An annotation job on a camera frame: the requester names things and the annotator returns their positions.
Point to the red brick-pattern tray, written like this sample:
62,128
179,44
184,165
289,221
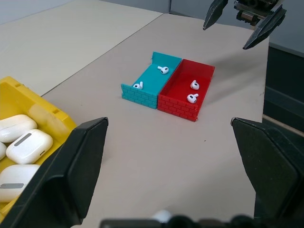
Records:
180,83

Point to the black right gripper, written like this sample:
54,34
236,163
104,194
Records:
254,9

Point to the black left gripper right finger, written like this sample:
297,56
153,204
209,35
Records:
275,166

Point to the teal brick-pattern tray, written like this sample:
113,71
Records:
154,80

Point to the white earbud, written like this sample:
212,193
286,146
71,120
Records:
192,98
137,86
195,86
164,70

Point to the yellow plastic bin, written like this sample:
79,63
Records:
21,95

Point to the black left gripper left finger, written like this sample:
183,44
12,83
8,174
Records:
59,171

